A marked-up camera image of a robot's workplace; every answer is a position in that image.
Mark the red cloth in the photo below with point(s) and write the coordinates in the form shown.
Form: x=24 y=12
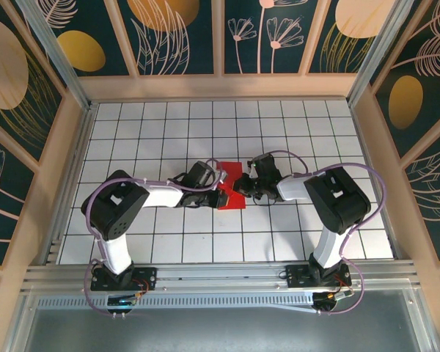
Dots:
x=231 y=169

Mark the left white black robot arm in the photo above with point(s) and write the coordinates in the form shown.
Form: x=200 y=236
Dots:
x=161 y=196

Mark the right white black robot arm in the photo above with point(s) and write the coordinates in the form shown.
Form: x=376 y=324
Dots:
x=291 y=188

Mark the grey metal sheet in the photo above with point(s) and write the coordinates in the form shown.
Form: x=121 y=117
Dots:
x=220 y=330

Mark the teal panel with pink flowers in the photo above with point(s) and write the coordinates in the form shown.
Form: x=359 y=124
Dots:
x=264 y=36

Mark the teal panel with orange disc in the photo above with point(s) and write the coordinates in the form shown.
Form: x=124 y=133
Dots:
x=161 y=36

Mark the teal panel oval and fern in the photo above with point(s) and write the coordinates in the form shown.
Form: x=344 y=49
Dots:
x=407 y=102

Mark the teal panel cream disc feather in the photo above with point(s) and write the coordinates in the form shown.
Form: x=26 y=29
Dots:
x=352 y=36

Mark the teal panel with pink fern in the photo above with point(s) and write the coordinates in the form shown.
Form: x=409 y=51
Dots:
x=432 y=190

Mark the teal panel with yellow oval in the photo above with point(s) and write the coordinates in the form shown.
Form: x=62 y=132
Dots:
x=80 y=51

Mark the teal panel with outlined tulip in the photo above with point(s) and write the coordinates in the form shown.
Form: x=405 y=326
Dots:
x=3 y=205

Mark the teal panel cream disc gold lines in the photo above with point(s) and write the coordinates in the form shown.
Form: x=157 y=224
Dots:
x=7 y=73

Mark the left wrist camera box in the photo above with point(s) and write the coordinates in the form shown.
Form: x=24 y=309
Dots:
x=221 y=175

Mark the long aluminium mounting rail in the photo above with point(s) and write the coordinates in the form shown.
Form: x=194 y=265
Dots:
x=220 y=275

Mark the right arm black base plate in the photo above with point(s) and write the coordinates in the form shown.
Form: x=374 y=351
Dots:
x=295 y=276

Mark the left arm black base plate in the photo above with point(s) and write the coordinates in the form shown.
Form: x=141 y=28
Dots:
x=148 y=275

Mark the right aluminium side rail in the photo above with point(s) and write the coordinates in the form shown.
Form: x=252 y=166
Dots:
x=379 y=190

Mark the aluminium side rail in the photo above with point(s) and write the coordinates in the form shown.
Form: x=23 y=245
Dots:
x=379 y=190
x=80 y=146

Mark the left aluminium side rail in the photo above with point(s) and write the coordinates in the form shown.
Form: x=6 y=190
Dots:
x=80 y=146

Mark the right aluminium corner post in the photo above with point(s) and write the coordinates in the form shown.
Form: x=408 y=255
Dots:
x=380 y=51

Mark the aluminium corner post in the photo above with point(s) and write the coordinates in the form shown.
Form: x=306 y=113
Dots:
x=380 y=51
x=55 y=51

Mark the left aluminium corner post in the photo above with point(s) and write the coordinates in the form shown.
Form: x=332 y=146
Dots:
x=55 y=51

